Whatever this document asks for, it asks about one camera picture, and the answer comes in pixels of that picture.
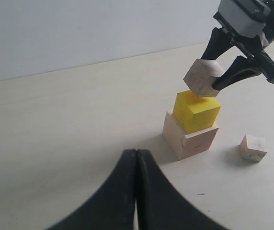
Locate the yellow cube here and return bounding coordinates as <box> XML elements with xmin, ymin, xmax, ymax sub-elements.
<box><xmin>172</xmin><ymin>91</ymin><xmax>221</xmax><ymax>134</ymax></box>

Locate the medium layered wooden cube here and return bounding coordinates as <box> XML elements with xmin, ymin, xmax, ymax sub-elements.
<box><xmin>183</xmin><ymin>59</ymin><xmax>225</xmax><ymax>97</ymax></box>

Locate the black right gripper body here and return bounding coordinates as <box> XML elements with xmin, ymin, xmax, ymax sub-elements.
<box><xmin>221</xmin><ymin>0</ymin><xmax>274</xmax><ymax>84</ymax></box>

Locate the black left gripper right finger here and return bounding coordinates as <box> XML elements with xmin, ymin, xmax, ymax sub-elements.
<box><xmin>136</xmin><ymin>149</ymin><xmax>225</xmax><ymax>230</ymax></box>

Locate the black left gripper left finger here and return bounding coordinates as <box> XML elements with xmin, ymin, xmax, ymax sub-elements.
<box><xmin>49</xmin><ymin>149</ymin><xmax>137</xmax><ymax>230</ymax></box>

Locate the small wooden cube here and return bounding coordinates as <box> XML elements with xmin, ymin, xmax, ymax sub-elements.
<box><xmin>240</xmin><ymin>135</ymin><xmax>267</xmax><ymax>162</ymax></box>

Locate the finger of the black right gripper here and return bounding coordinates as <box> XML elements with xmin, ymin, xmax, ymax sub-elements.
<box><xmin>201</xmin><ymin>27</ymin><xmax>233</xmax><ymax>60</ymax></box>
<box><xmin>212</xmin><ymin>56</ymin><xmax>262</xmax><ymax>91</ymax></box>

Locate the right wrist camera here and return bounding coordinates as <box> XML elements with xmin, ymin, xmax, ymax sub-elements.
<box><xmin>214</xmin><ymin>0</ymin><xmax>271</xmax><ymax>39</ymax></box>

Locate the large wooden cube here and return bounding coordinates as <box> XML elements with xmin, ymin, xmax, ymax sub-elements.
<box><xmin>162</xmin><ymin>111</ymin><xmax>219</xmax><ymax>160</ymax></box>

